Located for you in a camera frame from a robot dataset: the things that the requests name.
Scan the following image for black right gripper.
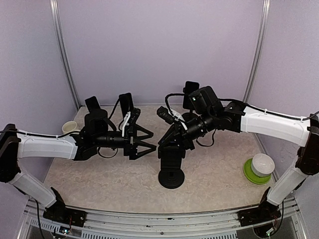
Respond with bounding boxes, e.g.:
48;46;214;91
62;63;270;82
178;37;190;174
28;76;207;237
159;109;217;150

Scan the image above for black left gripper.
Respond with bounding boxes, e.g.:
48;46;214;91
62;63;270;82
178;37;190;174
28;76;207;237
94;123;157;160

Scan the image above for blue phone underneath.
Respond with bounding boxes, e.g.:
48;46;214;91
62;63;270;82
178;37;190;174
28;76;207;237
159;148;186;171

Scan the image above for black pole stand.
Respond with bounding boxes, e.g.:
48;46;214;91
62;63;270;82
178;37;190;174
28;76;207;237
181;87;200;122
158;149;185;190

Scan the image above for clear phone case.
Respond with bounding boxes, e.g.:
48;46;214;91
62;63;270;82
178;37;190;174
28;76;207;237
119;93;134;118

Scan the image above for black phone silver case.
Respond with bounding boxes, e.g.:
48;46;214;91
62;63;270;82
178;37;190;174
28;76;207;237
85;96;101;112

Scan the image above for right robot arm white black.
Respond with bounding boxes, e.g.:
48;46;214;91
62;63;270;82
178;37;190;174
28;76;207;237
157;86;319;221

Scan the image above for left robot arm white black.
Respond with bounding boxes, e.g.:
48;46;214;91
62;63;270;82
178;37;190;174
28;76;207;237
0;108;156;222

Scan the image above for cream ceramic mug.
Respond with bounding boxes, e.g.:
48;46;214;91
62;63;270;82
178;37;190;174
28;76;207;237
62;120;80;134

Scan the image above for green plate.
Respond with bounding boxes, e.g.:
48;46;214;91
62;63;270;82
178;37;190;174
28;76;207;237
243;158;271;185

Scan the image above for white bowl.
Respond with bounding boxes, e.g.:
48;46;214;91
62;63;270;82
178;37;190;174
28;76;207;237
251;153;275;177

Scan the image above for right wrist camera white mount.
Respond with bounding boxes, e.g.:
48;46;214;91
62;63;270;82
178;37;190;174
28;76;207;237
157;106;187;130

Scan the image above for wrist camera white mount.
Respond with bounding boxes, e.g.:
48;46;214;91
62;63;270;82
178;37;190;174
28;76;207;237
157;106;187;130
122;108;141;137

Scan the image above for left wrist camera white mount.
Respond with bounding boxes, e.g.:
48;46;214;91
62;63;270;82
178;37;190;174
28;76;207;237
122;108;141;137

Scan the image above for front aluminium rail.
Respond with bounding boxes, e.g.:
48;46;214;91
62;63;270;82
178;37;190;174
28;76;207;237
17;198;308;239

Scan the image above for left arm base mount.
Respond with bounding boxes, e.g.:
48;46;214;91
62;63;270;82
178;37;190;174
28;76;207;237
43;208;87;228

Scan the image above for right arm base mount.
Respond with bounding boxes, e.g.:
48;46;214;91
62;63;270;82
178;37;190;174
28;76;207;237
237;208;281;227

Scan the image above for left aluminium frame post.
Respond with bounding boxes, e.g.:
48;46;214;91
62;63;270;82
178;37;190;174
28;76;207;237
49;0;82;110

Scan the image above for aluminium frame post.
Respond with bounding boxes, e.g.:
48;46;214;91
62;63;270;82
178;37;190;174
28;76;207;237
49;0;82;110
243;0;271;103

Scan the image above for right aluminium frame post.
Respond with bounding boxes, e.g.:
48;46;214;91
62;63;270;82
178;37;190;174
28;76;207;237
243;0;271;103

